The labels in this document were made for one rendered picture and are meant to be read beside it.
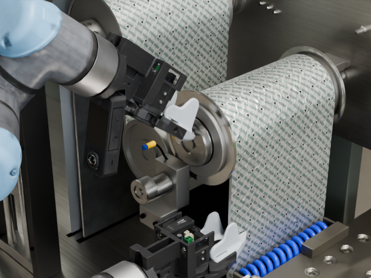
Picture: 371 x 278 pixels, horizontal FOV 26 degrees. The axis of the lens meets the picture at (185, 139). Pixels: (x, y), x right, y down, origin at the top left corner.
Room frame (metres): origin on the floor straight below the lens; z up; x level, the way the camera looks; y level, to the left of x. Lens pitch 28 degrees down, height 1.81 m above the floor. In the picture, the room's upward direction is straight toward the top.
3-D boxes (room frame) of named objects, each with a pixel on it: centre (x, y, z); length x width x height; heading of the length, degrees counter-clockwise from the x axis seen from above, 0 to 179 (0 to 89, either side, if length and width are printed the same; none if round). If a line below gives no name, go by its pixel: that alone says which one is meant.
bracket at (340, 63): (1.24, -0.24, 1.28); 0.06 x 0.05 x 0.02; 133
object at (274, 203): (1.08, -0.15, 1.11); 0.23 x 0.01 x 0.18; 133
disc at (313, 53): (1.21, -0.20, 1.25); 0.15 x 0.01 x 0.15; 43
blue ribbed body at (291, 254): (1.06, -0.16, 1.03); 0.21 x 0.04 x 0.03; 133
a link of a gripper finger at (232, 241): (0.98, -0.07, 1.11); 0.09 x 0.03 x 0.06; 132
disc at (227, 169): (1.04, -0.02, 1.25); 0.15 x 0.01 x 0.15; 43
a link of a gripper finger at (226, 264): (0.94, -0.04, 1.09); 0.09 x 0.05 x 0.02; 132
